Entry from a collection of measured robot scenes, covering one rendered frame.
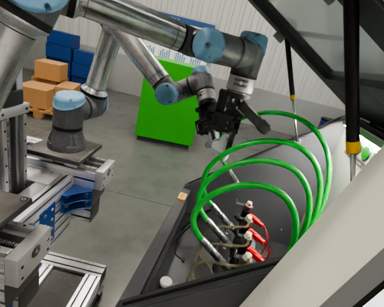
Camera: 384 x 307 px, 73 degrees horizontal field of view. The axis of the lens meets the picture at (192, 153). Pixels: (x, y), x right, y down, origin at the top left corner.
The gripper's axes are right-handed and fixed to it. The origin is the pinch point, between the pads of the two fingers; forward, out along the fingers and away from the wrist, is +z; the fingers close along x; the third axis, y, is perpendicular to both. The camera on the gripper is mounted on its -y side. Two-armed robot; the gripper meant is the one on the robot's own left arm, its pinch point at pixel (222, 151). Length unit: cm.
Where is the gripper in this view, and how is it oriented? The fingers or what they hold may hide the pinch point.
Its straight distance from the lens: 91.3
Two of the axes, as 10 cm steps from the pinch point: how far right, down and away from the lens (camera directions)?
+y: -7.3, 3.2, 6.0
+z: 1.7, 9.4, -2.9
